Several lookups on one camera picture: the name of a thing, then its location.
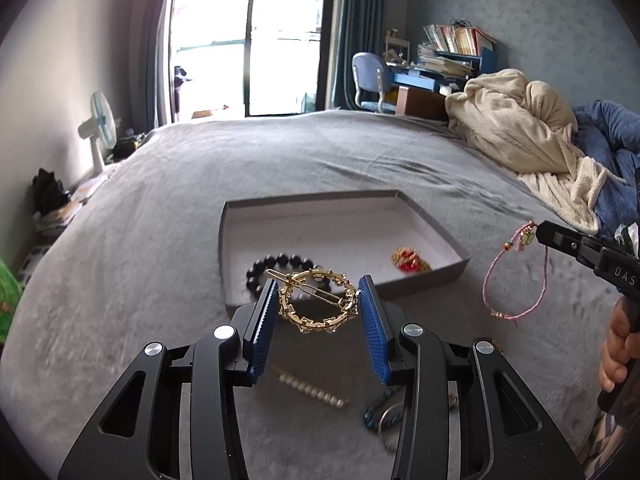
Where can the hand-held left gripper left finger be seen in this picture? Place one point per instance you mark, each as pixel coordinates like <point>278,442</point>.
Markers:
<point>265,325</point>

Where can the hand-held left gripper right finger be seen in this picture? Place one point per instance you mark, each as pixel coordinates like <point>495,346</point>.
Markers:
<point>372,330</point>

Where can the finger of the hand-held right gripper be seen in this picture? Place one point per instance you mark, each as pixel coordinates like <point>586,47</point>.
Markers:
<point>562,241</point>

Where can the round gold hair clip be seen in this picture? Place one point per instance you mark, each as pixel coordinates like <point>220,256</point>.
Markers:
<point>300,323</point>

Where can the pearl hair pin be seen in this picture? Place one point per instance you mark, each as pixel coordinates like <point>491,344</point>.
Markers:
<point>315,391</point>

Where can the grey cardboard tray box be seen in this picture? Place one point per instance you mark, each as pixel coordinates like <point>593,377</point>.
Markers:
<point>325,230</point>

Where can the person's right hand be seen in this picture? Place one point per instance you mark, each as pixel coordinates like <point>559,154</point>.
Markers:
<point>614,355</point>

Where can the red and gold ornament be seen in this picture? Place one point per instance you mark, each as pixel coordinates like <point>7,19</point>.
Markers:
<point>410,262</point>

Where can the blue blanket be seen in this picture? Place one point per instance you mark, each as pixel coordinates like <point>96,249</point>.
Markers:
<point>615,130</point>

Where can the cream blanket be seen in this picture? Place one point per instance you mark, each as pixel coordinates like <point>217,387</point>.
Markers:
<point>520,125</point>

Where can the brown wooden cabinet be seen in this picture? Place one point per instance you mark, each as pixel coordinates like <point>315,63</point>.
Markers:
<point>420,102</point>

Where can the blue desk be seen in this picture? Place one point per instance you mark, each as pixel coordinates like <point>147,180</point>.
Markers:
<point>420,81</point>

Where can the stack of papers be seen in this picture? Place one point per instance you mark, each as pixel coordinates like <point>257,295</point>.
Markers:
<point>440,62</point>

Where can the row of books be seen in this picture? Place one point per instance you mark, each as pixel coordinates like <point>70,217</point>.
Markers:
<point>457,37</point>

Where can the pile of papers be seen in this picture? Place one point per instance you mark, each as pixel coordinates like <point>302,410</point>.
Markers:
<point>57,220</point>

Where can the black bag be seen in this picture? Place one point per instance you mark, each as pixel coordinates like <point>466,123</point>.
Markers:
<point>49,192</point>

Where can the small wooden rack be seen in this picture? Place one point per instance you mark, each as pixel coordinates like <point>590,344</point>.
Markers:
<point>397,45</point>

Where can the blue desk chair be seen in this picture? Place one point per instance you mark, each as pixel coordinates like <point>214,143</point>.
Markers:
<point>367,72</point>

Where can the green cloth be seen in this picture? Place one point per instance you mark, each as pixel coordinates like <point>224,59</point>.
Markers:
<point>7,300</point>

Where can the white standing fan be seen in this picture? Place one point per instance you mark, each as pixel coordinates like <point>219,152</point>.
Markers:
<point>100,120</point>

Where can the glass balcony door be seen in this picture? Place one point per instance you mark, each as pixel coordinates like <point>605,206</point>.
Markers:
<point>280,35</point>

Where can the blue curtain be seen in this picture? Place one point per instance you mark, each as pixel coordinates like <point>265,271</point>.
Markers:
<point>365,25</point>

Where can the dark curtain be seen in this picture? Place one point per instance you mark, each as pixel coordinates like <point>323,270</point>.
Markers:
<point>155,50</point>

